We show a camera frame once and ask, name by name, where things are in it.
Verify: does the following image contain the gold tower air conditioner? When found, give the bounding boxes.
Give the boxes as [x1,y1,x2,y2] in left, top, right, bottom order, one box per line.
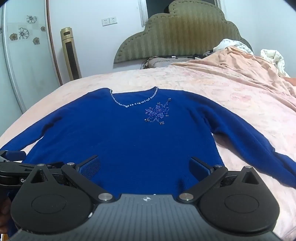
[60,27,82,81]

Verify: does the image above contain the dark clothes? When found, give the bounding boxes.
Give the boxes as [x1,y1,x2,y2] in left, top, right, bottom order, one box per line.
[193,51,218,58]

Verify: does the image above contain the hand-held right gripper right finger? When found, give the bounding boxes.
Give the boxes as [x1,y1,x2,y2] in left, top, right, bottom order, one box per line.
[177,157,262,204]

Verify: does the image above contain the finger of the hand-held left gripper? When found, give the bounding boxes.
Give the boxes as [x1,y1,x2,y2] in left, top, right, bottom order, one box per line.
[0,150,26,163]

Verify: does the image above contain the blue beaded sweater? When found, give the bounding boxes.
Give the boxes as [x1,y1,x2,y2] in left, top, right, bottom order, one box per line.
[0,86,296,202]

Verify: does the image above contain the pink floral bed blanket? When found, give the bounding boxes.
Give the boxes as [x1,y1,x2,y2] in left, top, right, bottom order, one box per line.
[0,59,296,241]

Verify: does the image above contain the olive padded headboard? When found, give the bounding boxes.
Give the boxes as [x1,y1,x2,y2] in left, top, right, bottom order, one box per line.
[113,0,254,64]

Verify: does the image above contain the dark window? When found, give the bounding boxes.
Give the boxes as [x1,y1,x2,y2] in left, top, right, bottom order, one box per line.
[138,0,223,24]

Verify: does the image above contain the white printed quilt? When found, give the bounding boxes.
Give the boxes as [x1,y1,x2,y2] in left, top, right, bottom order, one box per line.
[213,39,253,55]

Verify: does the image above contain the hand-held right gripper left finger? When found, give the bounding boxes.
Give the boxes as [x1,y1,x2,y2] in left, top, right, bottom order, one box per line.
[30,156,116,204]

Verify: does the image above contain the peach blanket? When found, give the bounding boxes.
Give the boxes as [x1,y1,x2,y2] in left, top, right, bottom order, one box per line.
[171,46,296,98]

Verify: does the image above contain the white fluffy cloth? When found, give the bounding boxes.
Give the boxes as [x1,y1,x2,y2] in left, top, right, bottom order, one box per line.
[260,48,290,78]

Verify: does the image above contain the white flowered wardrobe door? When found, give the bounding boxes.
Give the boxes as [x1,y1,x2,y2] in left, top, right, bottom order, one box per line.
[0,0,64,114]

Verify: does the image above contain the brown patterned pillow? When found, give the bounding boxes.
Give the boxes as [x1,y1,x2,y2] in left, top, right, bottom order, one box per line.
[141,56,197,69]

